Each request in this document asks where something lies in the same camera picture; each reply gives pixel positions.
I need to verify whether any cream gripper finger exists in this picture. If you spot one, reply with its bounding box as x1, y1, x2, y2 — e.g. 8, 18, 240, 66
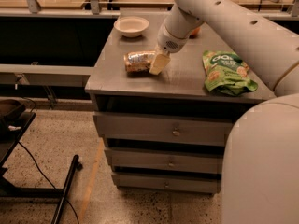
149, 53, 170, 75

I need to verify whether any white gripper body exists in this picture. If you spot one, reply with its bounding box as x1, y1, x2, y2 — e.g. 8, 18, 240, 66
156, 21, 189, 53

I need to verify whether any orange patterned drink can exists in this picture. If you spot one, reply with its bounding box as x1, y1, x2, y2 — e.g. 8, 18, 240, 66
123, 51, 155, 73

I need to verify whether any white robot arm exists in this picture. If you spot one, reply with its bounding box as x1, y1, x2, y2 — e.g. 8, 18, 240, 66
150, 0, 299, 224

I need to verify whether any green rice chip bag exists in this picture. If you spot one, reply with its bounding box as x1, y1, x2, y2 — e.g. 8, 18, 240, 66
202, 50, 258, 96

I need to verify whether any orange fruit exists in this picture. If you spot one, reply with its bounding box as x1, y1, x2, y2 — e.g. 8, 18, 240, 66
190, 27, 200, 37

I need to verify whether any white ceramic bowl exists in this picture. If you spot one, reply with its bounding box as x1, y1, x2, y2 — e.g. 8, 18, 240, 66
114, 16, 150, 38

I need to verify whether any grey drawer cabinet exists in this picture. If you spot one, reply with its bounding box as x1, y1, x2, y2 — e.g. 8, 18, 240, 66
86, 12, 274, 193

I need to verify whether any top grey drawer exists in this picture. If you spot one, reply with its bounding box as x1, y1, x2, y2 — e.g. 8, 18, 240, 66
93, 112, 233, 147

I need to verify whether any grey drawer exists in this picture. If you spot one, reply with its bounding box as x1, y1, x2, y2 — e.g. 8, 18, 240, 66
93, 112, 233, 147
111, 173, 221, 194
105, 148, 222, 175

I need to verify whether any middle grey drawer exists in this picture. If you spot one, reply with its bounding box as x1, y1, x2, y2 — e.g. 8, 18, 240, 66
105, 148, 222, 175

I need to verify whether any bottom grey drawer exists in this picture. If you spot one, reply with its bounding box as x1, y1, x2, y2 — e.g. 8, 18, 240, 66
111, 173, 221, 194

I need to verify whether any black cart frame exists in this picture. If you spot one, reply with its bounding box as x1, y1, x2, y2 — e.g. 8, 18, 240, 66
0, 98, 84, 224

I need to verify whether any black floor cable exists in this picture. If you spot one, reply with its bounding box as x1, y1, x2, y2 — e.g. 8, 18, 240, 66
17, 141, 80, 224

